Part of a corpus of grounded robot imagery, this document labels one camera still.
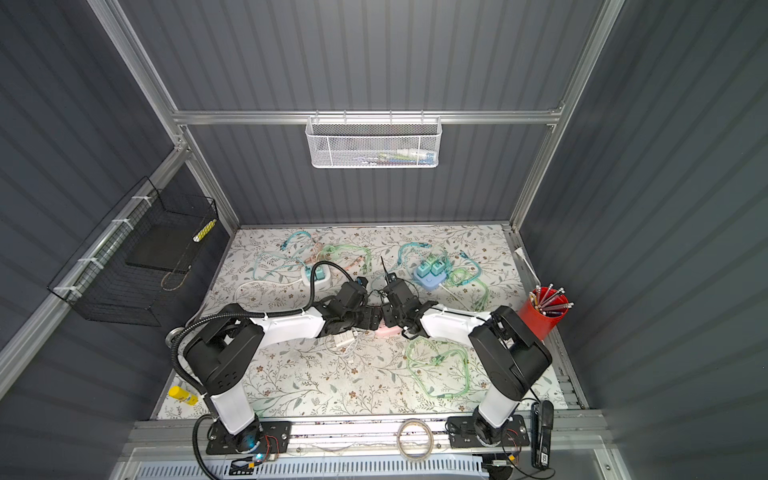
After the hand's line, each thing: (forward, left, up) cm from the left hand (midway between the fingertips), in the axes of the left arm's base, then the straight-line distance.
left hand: (373, 314), depth 93 cm
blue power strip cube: (+11, -20, 0) cm, 23 cm away
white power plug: (-7, +9, 0) cm, 12 cm away
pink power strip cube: (-7, -3, +1) cm, 8 cm away
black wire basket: (-1, +59, +26) cm, 65 cm away
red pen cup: (-6, -49, +10) cm, 51 cm away
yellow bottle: (-22, +47, +6) cm, 53 cm away
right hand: (+1, -7, +2) cm, 7 cm away
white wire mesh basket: (+70, -2, +20) cm, 73 cm away
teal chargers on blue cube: (+14, -20, +6) cm, 26 cm away
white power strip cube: (+13, +18, -1) cm, 23 cm away
